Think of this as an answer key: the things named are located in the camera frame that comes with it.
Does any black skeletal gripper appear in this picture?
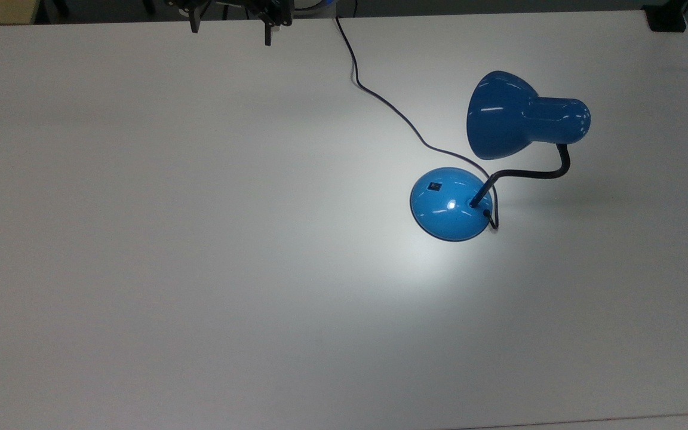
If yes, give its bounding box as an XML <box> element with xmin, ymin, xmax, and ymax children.
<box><xmin>165</xmin><ymin>0</ymin><xmax>294</xmax><ymax>47</ymax></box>

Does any blue gooseneck desk lamp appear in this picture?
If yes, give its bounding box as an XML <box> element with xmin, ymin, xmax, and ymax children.
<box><xmin>409</xmin><ymin>70</ymin><xmax>592</xmax><ymax>243</ymax></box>

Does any black table clamp block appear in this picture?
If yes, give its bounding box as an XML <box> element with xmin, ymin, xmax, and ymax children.
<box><xmin>644</xmin><ymin>4</ymin><xmax>688</xmax><ymax>33</ymax></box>

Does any thin black lamp cord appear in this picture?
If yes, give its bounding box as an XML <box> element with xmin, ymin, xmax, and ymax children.
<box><xmin>335</xmin><ymin>16</ymin><xmax>499</xmax><ymax>231</ymax></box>

